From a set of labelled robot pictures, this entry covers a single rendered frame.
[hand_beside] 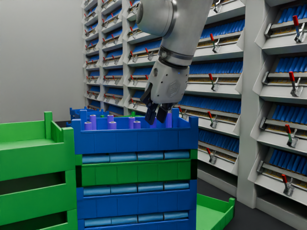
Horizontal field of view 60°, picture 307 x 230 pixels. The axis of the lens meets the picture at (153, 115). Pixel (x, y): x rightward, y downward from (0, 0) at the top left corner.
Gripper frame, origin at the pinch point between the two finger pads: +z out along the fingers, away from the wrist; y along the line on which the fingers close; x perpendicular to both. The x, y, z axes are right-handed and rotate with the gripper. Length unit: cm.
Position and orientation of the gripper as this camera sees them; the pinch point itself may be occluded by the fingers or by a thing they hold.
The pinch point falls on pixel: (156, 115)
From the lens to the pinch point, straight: 71.7
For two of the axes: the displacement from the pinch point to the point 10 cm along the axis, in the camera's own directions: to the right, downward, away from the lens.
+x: -5.8, -5.1, 6.3
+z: -2.7, 8.5, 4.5
